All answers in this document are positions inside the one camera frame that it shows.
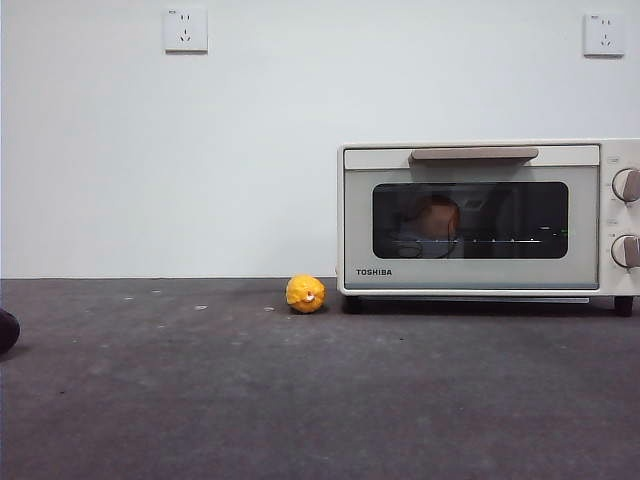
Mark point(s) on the brown potato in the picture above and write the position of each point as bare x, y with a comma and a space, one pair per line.
439, 215

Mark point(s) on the cream toaster oven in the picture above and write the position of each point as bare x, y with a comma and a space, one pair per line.
606, 210

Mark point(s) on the beige oven control knob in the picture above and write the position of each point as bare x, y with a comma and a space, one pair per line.
627, 251
627, 185

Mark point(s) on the yellow corn cob piece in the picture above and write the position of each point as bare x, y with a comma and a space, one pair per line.
305, 292

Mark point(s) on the dark purple eggplant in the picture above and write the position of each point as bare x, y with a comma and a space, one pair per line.
7, 332

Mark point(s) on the white wall power socket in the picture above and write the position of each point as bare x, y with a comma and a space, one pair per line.
186, 30
604, 35

